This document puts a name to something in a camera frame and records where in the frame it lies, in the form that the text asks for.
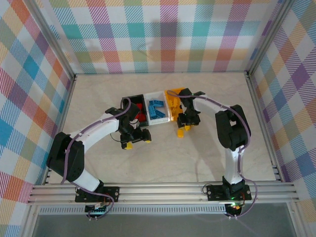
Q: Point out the aluminium frame side rail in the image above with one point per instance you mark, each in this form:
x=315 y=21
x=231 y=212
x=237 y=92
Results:
x=264 y=123
x=59 y=128

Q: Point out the white plastic container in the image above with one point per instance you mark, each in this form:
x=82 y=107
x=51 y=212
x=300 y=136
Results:
x=158 y=95

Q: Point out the yellow square lego brick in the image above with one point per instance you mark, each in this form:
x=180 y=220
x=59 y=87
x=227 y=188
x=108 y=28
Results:
x=176 y=111

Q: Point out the red curved lego brick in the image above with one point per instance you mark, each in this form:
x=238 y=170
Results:
x=141 y=111

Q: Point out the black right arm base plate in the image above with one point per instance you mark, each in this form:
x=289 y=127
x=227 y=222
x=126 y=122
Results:
x=214 y=192

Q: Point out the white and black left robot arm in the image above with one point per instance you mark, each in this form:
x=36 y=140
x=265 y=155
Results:
x=98 y=128

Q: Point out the red long lego brick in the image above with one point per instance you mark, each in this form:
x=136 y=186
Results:
x=143 y=118

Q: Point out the blue long lego brick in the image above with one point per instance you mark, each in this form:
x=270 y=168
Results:
x=150 y=102
x=161 y=113
x=159 y=103
x=152 y=112

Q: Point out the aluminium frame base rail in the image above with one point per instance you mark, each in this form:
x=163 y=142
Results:
x=160 y=191

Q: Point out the yellow plastic container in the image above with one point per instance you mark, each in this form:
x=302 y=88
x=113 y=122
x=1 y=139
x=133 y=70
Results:
x=172 y=92

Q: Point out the red sloped lego brick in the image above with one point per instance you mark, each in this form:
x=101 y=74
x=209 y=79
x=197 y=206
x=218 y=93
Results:
x=139 y=106

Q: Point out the black plastic container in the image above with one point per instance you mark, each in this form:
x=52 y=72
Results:
x=133 y=96

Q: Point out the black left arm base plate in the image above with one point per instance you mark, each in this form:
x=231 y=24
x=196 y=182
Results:
x=111 y=193

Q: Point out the yellow long lego brick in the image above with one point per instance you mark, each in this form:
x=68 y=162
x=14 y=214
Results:
x=180 y=133

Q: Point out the yellow sloped lego brick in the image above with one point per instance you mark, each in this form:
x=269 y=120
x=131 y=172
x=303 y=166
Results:
x=177 y=103

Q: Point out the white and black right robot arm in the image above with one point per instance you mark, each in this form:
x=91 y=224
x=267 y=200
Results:
x=232 y=163

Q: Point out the aluminium frame post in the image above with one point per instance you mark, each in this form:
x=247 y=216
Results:
x=49 y=39
x=270 y=37

